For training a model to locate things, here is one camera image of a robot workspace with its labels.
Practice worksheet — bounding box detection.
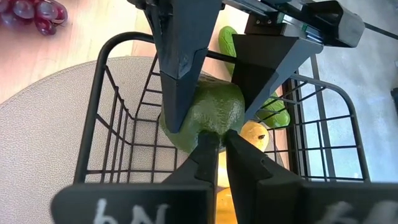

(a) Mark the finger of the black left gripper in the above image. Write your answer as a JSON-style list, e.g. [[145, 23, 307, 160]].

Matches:
[[149, 4, 223, 134], [231, 33, 325, 123]]

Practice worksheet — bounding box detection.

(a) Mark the yellow lemon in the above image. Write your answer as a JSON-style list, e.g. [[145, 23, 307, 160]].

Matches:
[[239, 120, 271, 152]]

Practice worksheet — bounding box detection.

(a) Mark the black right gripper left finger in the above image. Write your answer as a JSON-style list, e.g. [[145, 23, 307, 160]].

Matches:
[[51, 130, 220, 224]]

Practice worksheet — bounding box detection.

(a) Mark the grey round plate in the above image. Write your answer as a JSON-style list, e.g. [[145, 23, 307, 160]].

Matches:
[[0, 55, 290, 224]]

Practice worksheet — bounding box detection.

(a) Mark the black wire basket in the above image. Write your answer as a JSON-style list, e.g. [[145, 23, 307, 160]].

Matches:
[[73, 30, 371, 184]]

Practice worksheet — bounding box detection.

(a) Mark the dark green avocado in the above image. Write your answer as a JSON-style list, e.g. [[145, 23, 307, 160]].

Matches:
[[159, 72, 246, 154]]

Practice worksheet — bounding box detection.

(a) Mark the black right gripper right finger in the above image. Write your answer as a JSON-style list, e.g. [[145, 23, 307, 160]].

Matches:
[[224, 129, 398, 224]]

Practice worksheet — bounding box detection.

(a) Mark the green cucumber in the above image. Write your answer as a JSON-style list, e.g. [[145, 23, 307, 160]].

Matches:
[[217, 26, 292, 130]]

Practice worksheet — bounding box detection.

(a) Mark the red grape bunch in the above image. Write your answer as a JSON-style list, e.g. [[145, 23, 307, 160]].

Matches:
[[0, 0, 68, 36]]

